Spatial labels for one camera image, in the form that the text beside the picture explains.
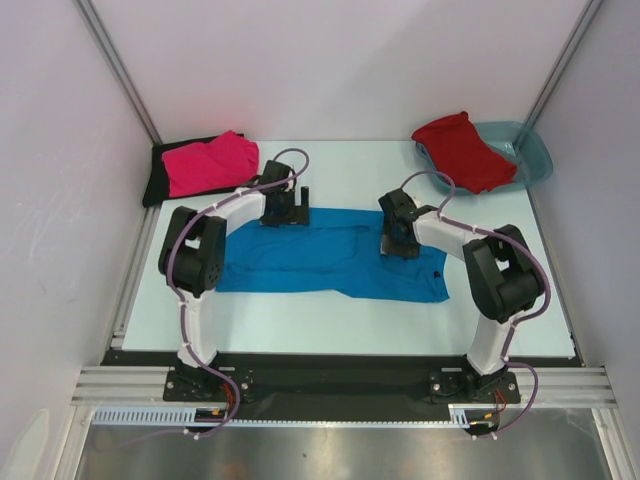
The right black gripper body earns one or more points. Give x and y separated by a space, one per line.
409 249

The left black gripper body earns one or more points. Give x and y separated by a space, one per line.
285 210

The blue t shirt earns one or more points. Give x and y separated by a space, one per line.
338 251

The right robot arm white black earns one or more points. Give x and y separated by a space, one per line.
504 279

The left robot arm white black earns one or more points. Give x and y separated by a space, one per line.
192 262

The pink folded t shirt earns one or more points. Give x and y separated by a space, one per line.
228 160

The red t shirt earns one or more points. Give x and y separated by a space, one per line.
457 150

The black folded t shirt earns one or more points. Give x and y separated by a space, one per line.
157 186

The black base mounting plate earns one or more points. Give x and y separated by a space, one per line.
336 388

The white slotted cable duct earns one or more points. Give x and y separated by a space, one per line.
194 417

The left aluminium corner post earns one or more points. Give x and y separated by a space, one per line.
109 51

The aluminium corner post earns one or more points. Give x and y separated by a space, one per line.
109 51
578 34

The right aluminium corner post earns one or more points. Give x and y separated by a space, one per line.
578 34

